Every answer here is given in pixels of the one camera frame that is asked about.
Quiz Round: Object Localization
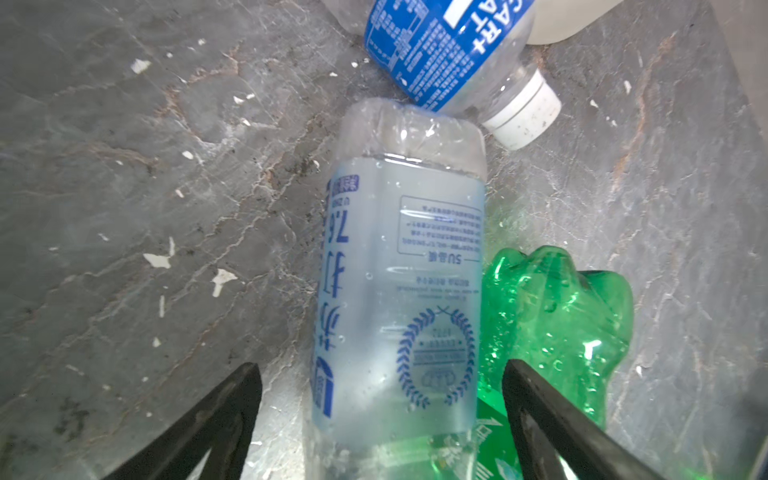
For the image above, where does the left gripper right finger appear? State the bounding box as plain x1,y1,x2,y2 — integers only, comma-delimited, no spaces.
502,359,660,479

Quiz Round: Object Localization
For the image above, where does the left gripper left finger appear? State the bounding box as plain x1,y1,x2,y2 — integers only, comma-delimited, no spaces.
107,363,262,479

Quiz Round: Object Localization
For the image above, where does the green sprite bottle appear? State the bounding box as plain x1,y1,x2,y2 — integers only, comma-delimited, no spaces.
431,244,636,480

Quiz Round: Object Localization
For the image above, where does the clear blue tinted bottle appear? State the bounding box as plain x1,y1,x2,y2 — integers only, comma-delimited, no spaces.
305,98,487,479

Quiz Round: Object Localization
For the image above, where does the clear bottle blue label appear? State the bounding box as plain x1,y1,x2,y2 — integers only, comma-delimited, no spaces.
325,0,562,150

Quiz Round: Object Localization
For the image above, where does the white bin with yellow bag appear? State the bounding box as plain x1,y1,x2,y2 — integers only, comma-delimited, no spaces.
527,0,622,46

